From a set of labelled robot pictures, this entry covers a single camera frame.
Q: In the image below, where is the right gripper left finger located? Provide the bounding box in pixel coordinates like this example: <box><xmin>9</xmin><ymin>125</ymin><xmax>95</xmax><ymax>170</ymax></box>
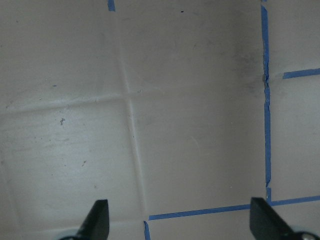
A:
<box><xmin>75</xmin><ymin>199</ymin><xmax>110</xmax><ymax>240</ymax></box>

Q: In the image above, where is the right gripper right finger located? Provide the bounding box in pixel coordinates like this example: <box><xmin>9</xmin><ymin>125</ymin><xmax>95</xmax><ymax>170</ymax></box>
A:
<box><xmin>249</xmin><ymin>197</ymin><xmax>300</xmax><ymax>240</ymax></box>

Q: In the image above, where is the brown paper table cover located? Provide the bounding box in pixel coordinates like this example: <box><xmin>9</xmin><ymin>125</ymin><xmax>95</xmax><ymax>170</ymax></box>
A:
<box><xmin>0</xmin><ymin>0</ymin><xmax>320</xmax><ymax>240</ymax></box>

